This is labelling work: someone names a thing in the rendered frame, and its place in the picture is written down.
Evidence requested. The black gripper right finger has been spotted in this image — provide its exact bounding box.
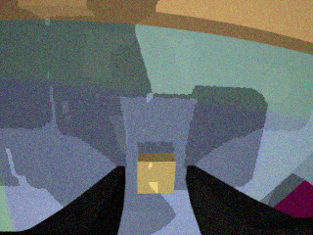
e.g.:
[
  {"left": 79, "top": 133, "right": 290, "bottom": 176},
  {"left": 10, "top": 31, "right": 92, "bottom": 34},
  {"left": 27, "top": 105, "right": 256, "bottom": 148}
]
[{"left": 185, "top": 164, "right": 313, "bottom": 235}]

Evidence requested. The magenta cube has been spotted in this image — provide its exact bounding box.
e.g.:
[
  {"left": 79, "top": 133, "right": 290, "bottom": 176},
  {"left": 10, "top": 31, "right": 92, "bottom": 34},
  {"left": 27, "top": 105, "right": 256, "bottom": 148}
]
[{"left": 273, "top": 180, "right": 313, "bottom": 218}]

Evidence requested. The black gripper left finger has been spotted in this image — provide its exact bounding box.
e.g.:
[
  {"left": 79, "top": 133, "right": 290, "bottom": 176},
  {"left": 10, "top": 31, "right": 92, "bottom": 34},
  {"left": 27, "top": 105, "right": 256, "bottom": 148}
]
[{"left": 0, "top": 165, "right": 126, "bottom": 235}]

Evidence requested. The yellow block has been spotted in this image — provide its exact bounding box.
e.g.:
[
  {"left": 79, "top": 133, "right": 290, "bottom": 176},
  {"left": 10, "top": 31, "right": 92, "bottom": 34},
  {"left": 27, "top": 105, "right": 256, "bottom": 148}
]
[{"left": 137, "top": 153, "right": 176, "bottom": 193}]

